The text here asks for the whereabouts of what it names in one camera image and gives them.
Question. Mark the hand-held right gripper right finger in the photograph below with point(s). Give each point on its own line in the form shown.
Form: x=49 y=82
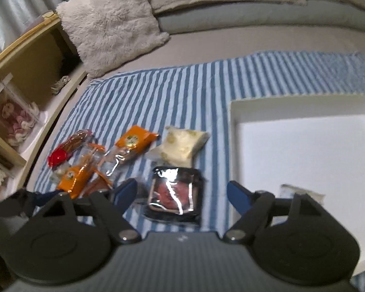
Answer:
x=238 y=194

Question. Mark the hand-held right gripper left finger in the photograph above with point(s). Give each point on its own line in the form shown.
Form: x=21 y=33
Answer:
x=126 y=192

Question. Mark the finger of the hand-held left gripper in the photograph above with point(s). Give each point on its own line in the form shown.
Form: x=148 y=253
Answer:
x=15 y=203

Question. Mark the black foil snack packet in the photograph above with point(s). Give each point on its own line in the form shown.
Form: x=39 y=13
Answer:
x=173 y=191

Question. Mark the orange snack packet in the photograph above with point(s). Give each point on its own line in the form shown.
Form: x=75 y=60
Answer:
x=74 y=178
x=135 y=140

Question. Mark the red snack packet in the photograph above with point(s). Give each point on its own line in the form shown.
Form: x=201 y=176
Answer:
x=59 y=156

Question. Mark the white cardboard box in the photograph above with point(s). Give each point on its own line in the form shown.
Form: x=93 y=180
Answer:
x=292 y=146

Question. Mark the silver snack packet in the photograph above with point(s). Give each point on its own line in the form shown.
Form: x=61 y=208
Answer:
x=287 y=190

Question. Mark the clear orange-trimmed snack packet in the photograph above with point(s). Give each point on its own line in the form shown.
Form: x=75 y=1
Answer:
x=92 y=155

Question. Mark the cream white snack packet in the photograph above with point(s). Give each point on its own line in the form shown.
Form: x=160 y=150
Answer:
x=179 y=146

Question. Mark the clear plastic bag with toys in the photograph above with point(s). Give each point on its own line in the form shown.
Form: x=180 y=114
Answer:
x=9 y=112

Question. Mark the blue white striped cloth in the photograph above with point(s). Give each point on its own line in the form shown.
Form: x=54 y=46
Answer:
x=170 y=91

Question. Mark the small furry object on shelf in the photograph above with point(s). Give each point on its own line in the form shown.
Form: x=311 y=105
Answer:
x=60 y=83

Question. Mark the wooden shelf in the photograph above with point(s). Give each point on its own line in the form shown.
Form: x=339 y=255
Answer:
x=33 y=54

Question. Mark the fluffy white pillow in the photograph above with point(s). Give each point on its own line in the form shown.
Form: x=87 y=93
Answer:
x=109 y=27

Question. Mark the grey bed cushion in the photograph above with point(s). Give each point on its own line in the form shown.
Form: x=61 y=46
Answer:
x=261 y=18

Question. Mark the grey curtain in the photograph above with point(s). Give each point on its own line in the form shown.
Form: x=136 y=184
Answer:
x=6 y=12

